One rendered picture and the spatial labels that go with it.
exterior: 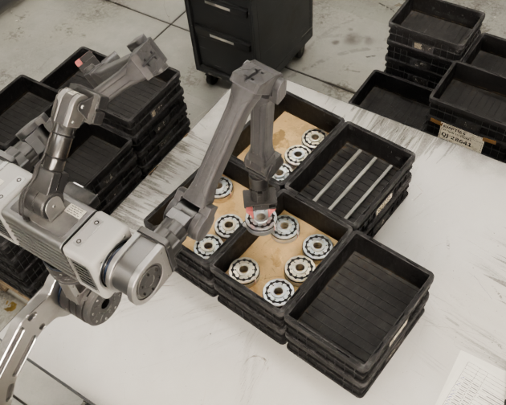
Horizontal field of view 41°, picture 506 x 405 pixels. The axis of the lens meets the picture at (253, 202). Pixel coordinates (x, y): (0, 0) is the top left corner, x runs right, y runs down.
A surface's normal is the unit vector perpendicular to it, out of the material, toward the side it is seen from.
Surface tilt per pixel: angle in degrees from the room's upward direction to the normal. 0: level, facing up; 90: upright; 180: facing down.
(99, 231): 0
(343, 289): 0
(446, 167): 0
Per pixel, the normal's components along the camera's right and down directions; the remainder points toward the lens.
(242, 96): -0.37, 0.14
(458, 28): -0.07, -0.61
